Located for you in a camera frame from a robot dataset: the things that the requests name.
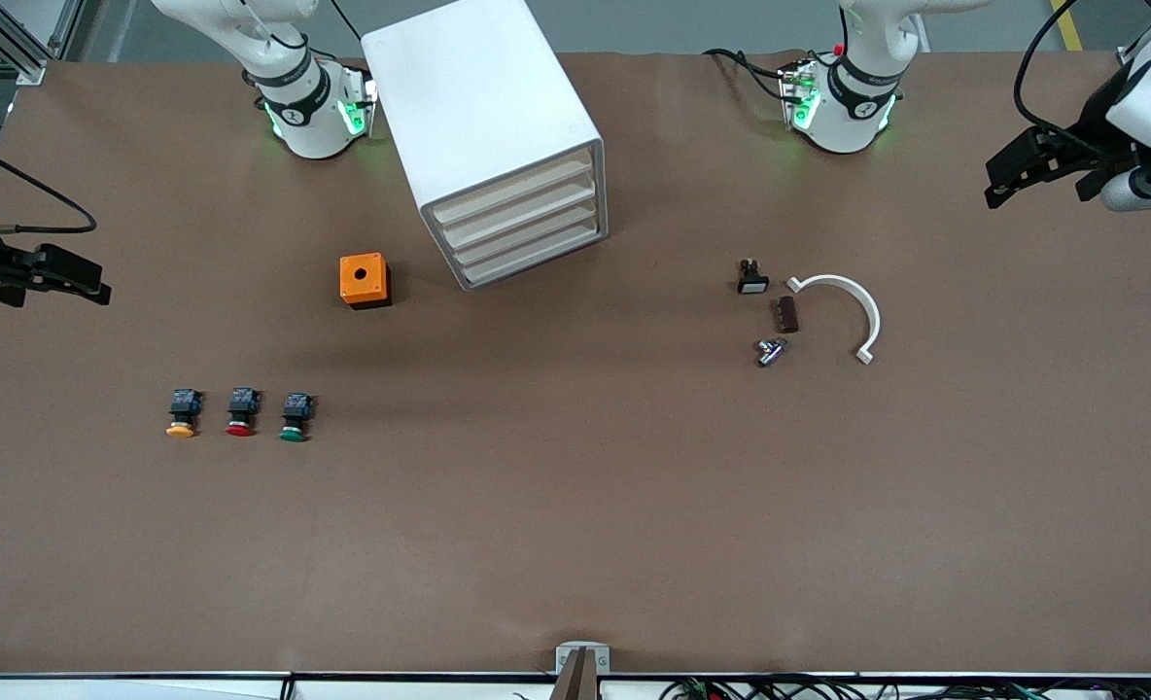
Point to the silver key switch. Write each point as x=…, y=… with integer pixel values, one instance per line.
x=771, y=352

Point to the brown terminal block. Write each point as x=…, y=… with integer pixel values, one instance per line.
x=787, y=315

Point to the black switch with white face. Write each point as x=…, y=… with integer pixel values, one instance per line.
x=752, y=280

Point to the white curved plastic bracket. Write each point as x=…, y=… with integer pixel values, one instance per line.
x=843, y=283

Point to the aluminium frame post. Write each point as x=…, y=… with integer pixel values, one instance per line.
x=17, y=44

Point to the yellow mushroom push button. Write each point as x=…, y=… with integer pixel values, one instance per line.
x=183, y=408

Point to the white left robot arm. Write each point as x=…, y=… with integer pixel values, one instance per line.
x=853, y=112

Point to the green mushroom push button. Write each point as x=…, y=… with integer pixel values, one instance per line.
x=296, y=413

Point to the orange push button box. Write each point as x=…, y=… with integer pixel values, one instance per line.
x=362, y=277

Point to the red mushroom push button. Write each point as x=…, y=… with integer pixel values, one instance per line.
x=242, y=408

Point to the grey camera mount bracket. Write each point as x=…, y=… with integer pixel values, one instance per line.
x=582, y=661

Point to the white table edge rail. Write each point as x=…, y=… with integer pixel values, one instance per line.
x=148, y=688

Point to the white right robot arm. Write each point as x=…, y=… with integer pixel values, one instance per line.
x=308, y=117

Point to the cream cabinet drawer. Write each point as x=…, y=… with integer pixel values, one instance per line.
x=535, y=249
x=529, y=209
x=532, y=229

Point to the white drawer cabinet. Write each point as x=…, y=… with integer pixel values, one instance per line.
x=469, y=87

